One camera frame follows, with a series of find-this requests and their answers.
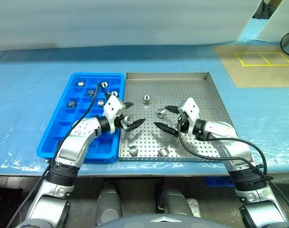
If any white rounded object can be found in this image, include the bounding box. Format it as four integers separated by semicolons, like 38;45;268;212
186;198;202;218

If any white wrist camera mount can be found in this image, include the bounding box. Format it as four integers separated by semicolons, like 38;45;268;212
103;96;126;133
177;97;200;136

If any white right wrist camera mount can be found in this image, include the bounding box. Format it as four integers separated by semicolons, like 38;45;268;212
177;97;200;136

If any black looped cable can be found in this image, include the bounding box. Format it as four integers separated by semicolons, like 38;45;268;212
279;29;289;57

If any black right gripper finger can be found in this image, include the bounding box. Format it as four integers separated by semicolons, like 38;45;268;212
153;122;180;137
164;105;180;115

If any small white board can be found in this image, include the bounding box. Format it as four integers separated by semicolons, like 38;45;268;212
256;0;289;45

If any dark grey rounded shape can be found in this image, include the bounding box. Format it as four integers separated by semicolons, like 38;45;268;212
158;187;193;217
96;182;123;225

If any grey robot torso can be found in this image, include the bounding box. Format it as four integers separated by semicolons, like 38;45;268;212
94;213;207;228

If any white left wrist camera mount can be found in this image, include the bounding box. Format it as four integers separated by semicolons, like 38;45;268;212
103;96;126;133

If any blue crate under table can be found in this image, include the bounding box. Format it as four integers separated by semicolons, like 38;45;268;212
205;177;234;188

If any blue compartment tray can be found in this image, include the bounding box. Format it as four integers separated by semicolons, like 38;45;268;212
37;72;126;164

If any large white foam board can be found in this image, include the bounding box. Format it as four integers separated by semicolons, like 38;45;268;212
0;0;264;52

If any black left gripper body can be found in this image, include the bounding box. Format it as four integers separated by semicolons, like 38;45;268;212
115;114;130;132

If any perforated metal tray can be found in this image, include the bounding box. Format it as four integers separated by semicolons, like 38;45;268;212
117;72;238;162

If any brown table mat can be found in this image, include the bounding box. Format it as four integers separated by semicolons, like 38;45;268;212
213;45;289;88

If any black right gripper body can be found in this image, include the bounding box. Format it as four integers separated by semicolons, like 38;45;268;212
174;111;189;136

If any black fabric bundle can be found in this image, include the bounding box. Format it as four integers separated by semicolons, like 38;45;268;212
252;0;276;19

